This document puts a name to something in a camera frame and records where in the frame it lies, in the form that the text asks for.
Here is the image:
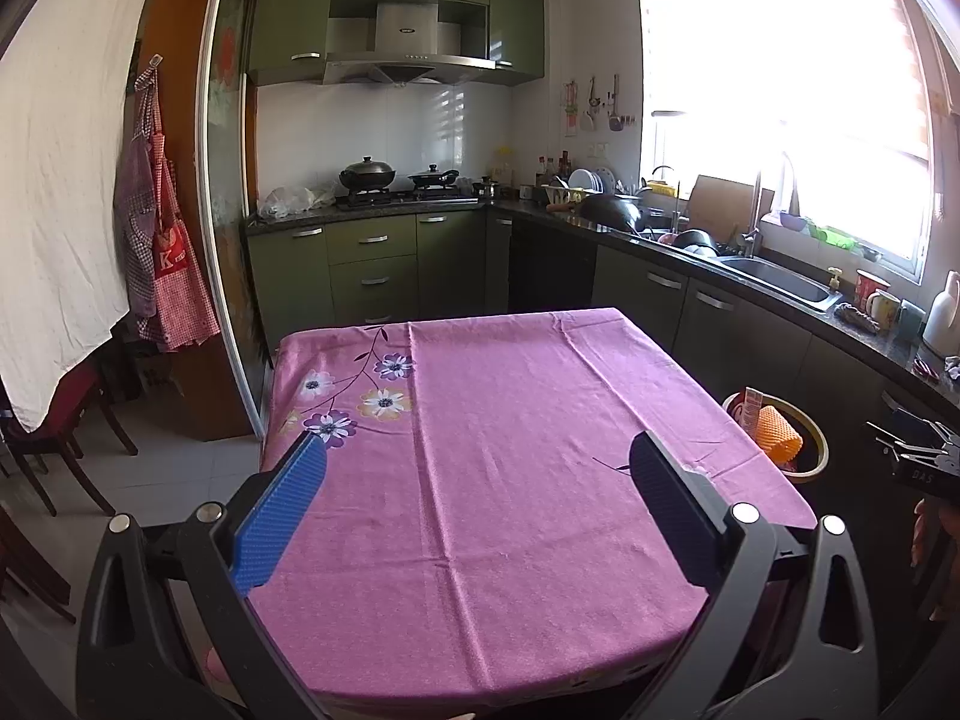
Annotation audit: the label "black bin with tan rim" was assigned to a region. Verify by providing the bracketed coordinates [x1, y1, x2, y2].
[721, 390, 830, 485]

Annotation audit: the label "black lidded wok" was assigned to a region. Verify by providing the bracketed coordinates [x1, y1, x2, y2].
[339, 156, 398, 192]

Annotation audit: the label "green base cabinet with drawers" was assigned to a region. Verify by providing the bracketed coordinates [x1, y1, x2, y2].
[247, 210, 515, 350]

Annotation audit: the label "white hanging sheet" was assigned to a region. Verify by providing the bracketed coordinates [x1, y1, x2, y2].
[0, 0, 164, 432]

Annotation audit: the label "large black wok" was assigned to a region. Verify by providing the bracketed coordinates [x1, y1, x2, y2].
[577, 193, 646, 233]

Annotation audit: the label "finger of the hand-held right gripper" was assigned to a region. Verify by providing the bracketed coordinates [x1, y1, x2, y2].
[866, 424, 946, 460]
[892, 409, 947, 442]

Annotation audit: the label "person's right hand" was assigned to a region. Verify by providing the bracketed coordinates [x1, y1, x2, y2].
[910, 499, 960, 567]

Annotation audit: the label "green wall cabinets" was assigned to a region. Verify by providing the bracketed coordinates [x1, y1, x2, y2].
[247, 0, 547, 87]

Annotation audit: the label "green plastic containers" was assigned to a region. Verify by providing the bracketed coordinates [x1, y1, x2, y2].
[806, 221, 860, 250]

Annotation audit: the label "white jug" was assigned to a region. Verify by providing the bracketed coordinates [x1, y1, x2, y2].
[922, 270, 960, 357]

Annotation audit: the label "steel sink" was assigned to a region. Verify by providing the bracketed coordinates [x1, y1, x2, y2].
[716, 255, 845, 314]

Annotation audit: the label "chrome sink faucet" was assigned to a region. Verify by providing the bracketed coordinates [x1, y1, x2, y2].
[742, 169, 773, 260]

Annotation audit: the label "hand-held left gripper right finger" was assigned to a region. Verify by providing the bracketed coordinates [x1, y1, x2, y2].
[628, 431, 880, 720]

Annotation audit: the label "pile of plastic bags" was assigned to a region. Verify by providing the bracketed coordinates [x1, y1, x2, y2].
[257, 186, 338, 220]

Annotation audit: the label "window with blind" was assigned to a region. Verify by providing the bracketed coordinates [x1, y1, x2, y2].
[637, 0, 938, 286]

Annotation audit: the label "steel range hood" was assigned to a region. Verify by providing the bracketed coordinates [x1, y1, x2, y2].
[322, 1, 496, 87]

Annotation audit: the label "orange foam fruit net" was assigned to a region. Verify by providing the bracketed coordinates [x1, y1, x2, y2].
[754, 405, 805, 466]

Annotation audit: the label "wooden chair with red seat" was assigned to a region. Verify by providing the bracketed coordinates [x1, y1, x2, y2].
[0, 367, 140, 515]

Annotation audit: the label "dish rack with plates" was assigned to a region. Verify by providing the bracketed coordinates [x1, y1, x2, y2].
[541, 169, 620, 200]

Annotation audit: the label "hanging kitchen utensils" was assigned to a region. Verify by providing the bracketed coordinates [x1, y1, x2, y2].
[585, 75, 638, 132]

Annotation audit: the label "gooseneck faucet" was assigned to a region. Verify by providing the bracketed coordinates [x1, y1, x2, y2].
[649, 165, 682, 237]

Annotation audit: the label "pink floral tablecloth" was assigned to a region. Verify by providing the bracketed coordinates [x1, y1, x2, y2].
[206, 307, 818, 717]

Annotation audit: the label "red mug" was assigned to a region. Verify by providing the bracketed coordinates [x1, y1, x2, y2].
[855, 270, 891, 310]

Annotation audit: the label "long dark base cabinet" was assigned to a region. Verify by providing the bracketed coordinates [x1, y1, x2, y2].
[510, 221, 960, 466]

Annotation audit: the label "purple checkered apron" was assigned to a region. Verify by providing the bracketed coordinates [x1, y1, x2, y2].
[114, 82, 162, 320]

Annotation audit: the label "sliding glass door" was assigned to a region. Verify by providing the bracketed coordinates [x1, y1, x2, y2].
[196, 0, 263, 436]

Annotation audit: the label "white and yellow mug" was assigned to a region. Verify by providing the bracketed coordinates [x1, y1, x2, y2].
[866, 291, 903, 331]

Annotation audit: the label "wooden cutting board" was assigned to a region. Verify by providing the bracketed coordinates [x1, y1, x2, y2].
[688, 175, 775, 241]

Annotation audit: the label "gas stove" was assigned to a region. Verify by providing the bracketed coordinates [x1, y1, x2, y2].
[335, 189, 481, 209]

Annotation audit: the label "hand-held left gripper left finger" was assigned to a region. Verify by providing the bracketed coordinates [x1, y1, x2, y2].
[75, 431, 329, 720]

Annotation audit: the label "red checkered apron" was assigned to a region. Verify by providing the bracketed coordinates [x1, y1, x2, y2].
[146, 64, 222, 352]

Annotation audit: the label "red and white milk carton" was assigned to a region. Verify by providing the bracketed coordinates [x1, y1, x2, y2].
[731, 388, 766, 436]

